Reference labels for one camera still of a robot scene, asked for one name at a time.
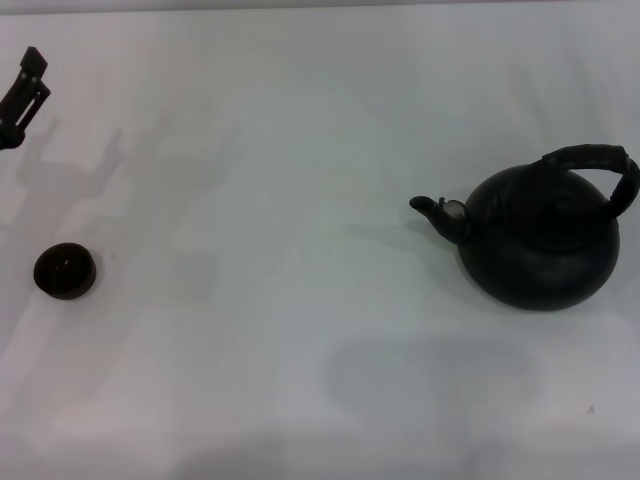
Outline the black teapot with arched handle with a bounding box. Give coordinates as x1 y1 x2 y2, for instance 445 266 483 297
408 144 640 312

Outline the dark brown round teacup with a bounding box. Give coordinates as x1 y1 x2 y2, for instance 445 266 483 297
33 241 100 301

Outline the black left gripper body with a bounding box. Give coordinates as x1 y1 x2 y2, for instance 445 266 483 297
0 127 26 152

